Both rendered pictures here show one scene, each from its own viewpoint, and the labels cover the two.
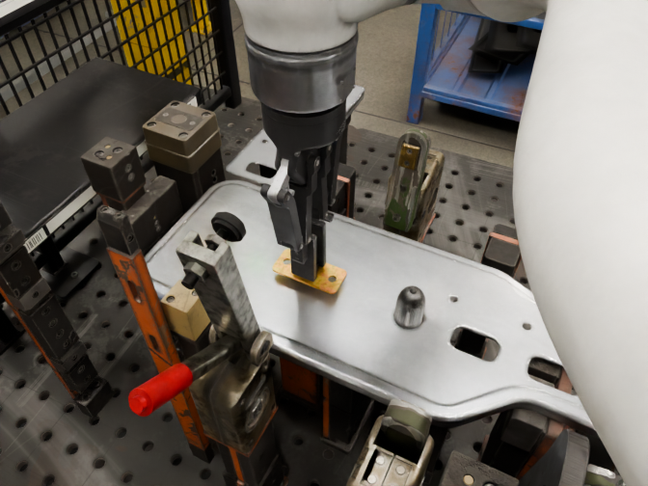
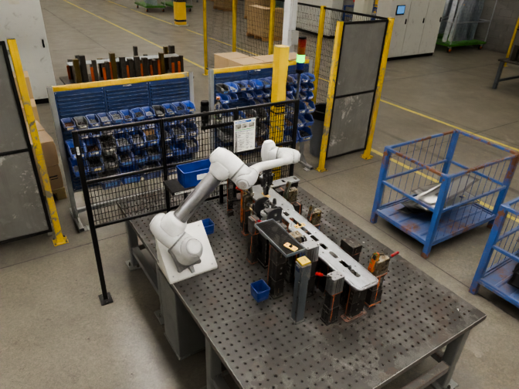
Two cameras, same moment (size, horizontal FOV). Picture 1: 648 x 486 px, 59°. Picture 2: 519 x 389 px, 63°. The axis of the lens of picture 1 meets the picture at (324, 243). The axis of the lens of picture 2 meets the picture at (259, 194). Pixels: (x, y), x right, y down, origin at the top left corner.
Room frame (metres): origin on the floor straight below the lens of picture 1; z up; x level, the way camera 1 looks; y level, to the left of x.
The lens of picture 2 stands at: (-2.07, -1.47, 2.66)
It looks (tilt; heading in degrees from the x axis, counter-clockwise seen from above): 29 degrees down; 32
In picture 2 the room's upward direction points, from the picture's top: 3 degrees clockwise
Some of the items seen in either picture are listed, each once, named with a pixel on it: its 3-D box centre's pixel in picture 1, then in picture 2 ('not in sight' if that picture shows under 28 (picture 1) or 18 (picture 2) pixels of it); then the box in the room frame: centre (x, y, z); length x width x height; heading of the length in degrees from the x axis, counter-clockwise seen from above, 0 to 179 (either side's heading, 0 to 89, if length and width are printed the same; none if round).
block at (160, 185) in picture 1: (163, 274); not in sight; (0.56, 0.25, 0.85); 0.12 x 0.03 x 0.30; 153
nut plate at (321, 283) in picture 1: (309, 268); not in sight; (0.43, 0.02, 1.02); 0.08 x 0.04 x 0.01; 63
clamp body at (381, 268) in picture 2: not in sight; (374, 279); (0.12, -1.01, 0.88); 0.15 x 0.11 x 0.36; 153
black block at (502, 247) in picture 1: (481, 310); (296, 219); (0.50, -0.23, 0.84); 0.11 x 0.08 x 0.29; 153
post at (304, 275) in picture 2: not in sight; (300, 292); (-0.30, -0.69, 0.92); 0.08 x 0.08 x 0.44; 63
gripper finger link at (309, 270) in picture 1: (303, 255); not in sight; (0.42, 0.02, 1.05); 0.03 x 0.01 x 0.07; 63
